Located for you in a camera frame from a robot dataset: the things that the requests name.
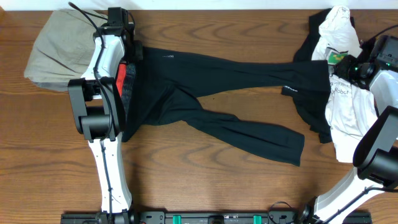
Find black leggings red waistband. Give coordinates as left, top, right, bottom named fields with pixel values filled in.
left=122, top=47, right=332, bottom=166

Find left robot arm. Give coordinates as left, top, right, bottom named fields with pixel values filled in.
left=61, top=26, right=137, bottom=223

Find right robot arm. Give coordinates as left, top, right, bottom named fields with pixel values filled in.
left=303, top=54, right=397, bottom=223

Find black white t-shirt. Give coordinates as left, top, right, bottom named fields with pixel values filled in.
left=294, top=6, right=377, bottom=163

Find folded khaki pants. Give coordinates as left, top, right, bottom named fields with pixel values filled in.
left=24, top=9, right=95, bottom=91

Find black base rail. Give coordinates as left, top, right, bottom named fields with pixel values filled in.
left=60, top=203, right=374, bottom=224

